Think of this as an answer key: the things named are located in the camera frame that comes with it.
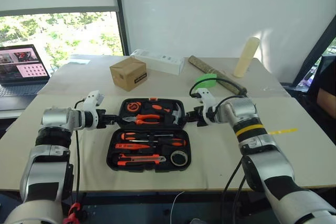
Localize orange black tape measure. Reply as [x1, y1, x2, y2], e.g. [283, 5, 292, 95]
[127, 101, 143, 113]

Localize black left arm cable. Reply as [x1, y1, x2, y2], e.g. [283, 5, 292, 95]
[73, 99, 85, 205]

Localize steel claw hammer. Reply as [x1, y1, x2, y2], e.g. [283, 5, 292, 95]
[150, 103, 185, 125]

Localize red cable clip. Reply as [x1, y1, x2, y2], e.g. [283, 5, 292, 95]
[66, 202, 81, 224]

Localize open dark laptop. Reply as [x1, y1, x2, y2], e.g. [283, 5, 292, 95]
[0, 44, 51, 112]

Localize yellow tape strip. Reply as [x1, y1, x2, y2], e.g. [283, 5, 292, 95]
[268, 128, 299, 135]

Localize orange black utility knife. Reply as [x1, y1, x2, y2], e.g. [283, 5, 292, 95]
[117, 153, 167, 166]

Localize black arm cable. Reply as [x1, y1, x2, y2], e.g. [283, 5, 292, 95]
[189, 77, 248, 224]
[73, 99, 85, 205]

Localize dark upright window post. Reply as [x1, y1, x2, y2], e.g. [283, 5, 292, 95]
[112, 0, 131, 57]

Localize black slanted window frame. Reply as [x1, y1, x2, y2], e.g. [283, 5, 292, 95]
[293, 19, 336, 85]

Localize orange handled pliers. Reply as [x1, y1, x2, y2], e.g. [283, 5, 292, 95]
[122, 113, 161, 125]

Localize brown rolled mat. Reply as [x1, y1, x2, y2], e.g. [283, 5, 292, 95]
[188, 55, 248, 97]

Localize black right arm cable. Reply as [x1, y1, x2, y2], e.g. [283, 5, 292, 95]
[189, 77, 248, 224]

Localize silver shaft orange screwdriver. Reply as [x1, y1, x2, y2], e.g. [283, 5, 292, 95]
[135, 137, 187, 148]

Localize thin white cable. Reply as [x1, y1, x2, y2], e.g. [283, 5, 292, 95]
[170, 190, 186, 224]

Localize brown cardboard box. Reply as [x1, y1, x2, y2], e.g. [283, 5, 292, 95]
[109, 56, 148, 92]

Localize dark shaft orange screwdriver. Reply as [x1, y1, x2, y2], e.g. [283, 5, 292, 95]
[120, 132, 174, 141]

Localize orange voltage tester pen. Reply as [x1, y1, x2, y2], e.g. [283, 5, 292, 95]
[114, 143, 151, 151]

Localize green plastic block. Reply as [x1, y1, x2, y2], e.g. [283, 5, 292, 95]
[195, 72, 218, 89]

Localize long white carton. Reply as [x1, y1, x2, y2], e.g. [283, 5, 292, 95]
[130, 48, 185, 76]

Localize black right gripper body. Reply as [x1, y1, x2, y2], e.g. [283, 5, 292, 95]
[193, 105, 210, 127]

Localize black electrical tape roll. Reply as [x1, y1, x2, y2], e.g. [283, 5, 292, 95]
[170, 150, 188, 167]

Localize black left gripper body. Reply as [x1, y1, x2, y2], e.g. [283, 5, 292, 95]
[96, 109, 113, 130]

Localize black tool case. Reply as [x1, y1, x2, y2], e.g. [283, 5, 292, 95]
[106, 98, 193, 174]

